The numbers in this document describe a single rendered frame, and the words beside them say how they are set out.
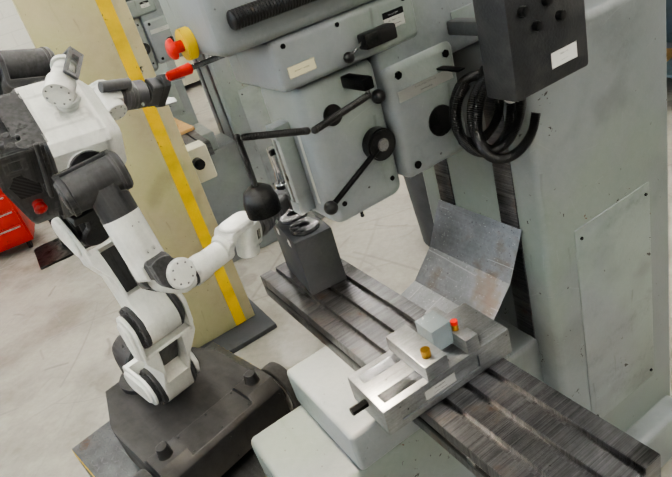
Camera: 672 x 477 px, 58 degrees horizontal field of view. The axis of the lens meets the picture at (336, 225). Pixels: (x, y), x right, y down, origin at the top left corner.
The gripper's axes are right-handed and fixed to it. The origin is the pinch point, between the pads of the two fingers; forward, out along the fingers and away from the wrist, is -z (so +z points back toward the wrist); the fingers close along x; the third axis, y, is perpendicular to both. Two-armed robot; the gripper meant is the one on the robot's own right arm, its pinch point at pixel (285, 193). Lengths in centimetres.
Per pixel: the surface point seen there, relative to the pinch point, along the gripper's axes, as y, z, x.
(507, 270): 21, 6, -65
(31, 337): 120, -38, 264
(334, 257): 18.5, 6.9, -14.9
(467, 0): -46, 2, -64
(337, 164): -25, 35, -42
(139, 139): 0, -58, 115
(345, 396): 35, 43, -31
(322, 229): 8.6, 7.0, -13.9
